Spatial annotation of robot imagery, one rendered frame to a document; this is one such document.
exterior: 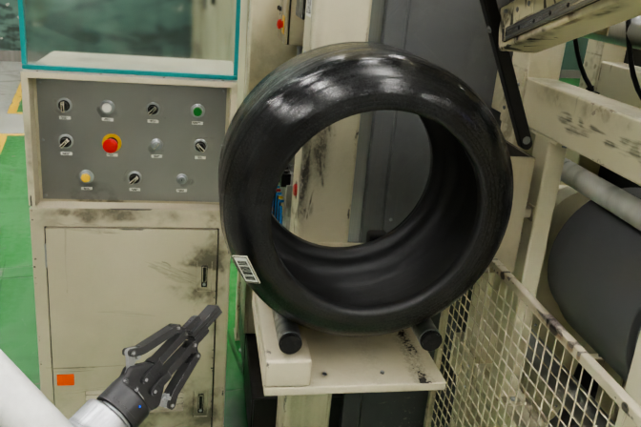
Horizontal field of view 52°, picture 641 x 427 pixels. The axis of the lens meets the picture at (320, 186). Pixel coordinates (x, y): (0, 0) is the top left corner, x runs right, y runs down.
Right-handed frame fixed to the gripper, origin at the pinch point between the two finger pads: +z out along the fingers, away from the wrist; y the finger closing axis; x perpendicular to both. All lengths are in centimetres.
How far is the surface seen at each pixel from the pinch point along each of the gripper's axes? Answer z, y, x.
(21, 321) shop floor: 31, 47, -205
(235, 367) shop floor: 62, 94, -123
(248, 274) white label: 12.8, 0.4, -0.2
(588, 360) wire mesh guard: 30, 32, 47
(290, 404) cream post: 26, 57, -37
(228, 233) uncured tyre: 14.2, -7.9, -1.1
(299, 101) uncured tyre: 29.1, -23.9, 15.3
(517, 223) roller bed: 74, 35, 17
